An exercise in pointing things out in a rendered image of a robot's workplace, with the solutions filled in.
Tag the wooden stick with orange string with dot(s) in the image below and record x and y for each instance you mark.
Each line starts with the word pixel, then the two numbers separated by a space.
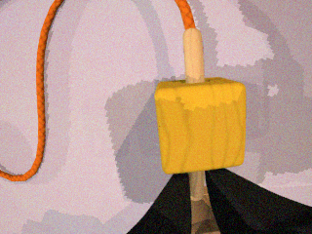
pixel 193 59

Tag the light wooden cylinder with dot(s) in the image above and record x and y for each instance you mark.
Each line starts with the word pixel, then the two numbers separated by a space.
pixel 203 219

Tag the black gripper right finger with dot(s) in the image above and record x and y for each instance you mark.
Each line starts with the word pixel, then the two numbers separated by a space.
pixel 243 207

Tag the yellow wooden block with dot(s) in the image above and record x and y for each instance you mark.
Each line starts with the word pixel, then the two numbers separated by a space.
pixel 202 126

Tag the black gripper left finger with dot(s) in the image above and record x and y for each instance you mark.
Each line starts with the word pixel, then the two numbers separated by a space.
pixel 171 213

